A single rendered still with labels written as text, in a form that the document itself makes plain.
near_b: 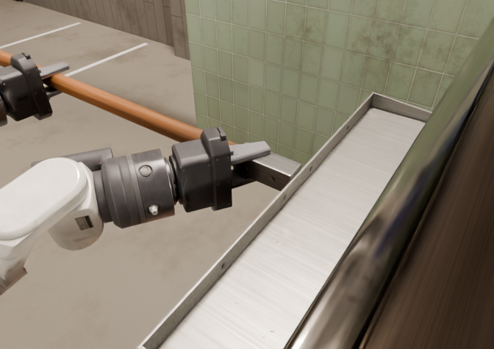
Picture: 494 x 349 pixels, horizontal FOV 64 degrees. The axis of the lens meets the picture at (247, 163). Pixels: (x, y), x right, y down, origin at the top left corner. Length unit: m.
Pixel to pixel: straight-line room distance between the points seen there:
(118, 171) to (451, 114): 0.35
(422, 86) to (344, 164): 1.19
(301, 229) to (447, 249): 0.29
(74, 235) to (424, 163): 0.42
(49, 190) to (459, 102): 0.39
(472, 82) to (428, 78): 1.44
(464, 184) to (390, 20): 1.48
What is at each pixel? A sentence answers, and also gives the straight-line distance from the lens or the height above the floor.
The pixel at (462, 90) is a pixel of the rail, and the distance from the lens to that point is 0.27.
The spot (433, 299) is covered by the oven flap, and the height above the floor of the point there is 1.41.
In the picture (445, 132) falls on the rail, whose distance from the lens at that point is 0.23.
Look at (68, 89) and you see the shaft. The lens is 0.78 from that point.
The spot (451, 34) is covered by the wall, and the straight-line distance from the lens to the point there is 1.66.
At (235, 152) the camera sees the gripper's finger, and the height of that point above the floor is 1.24.
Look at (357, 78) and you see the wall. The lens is 1.81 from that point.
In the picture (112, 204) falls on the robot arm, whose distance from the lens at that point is 0.48.
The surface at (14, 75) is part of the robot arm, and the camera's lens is 0.78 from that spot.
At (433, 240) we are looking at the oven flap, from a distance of 0.20.
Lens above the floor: 1.54
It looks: 38 degrees down
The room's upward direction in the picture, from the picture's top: straight up
